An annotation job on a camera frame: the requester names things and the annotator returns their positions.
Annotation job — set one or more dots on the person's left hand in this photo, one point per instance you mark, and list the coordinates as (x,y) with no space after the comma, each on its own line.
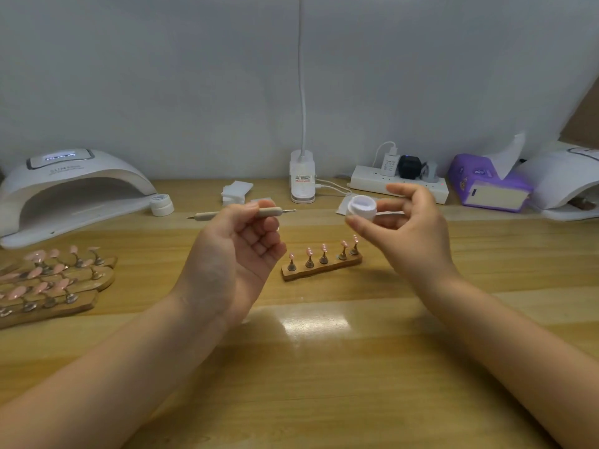
(229,262)

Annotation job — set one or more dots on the person's right hand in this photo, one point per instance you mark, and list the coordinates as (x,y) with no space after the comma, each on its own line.
(412,243)

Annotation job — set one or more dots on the grey dotting pen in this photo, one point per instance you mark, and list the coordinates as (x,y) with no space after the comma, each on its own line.
(201,215)

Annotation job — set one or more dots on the white gel jar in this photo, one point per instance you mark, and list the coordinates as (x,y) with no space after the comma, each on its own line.
(362,207)

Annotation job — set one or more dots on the wooden nail holder strip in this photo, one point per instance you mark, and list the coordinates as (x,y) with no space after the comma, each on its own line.
(318,270)

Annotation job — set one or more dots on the white nail lamp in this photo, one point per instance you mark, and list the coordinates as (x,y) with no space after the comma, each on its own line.
(564,182)
(67,185)

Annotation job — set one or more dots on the wooden stands with pink nails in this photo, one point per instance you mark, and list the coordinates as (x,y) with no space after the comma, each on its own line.
(54,287)

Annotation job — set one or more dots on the person's left forearm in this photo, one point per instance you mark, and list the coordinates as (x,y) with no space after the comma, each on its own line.
(89,388)

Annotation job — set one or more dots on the person's right forearm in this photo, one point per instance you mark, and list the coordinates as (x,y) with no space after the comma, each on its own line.
(533,364)

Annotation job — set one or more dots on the white desk lamp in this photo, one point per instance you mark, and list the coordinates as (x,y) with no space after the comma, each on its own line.
(302,177)

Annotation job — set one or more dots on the white paper sheet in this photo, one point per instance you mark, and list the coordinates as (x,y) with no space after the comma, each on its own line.
(388,214)

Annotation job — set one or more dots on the stack of white cotton pads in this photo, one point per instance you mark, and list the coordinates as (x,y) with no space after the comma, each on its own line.
(237,191)

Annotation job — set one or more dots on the grey plug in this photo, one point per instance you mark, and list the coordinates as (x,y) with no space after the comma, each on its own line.
(430,172)

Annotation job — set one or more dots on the black plug adapter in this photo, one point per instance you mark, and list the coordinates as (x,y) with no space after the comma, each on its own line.
(410,167)

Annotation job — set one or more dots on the white power strip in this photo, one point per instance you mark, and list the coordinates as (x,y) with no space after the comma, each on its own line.
(365,180)

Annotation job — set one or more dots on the white charger plug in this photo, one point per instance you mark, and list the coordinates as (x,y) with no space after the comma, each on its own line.
(389,163)

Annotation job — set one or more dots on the purple tissue box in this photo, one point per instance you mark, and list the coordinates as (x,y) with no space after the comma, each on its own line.
(472,182)

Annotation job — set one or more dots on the small closed white jar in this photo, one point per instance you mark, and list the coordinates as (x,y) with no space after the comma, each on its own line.
(162,204)

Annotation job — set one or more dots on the white tissue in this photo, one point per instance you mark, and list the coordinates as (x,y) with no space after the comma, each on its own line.
(508,156)

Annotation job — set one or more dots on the brown wooden board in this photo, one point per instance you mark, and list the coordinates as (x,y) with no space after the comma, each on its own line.
(585,117)

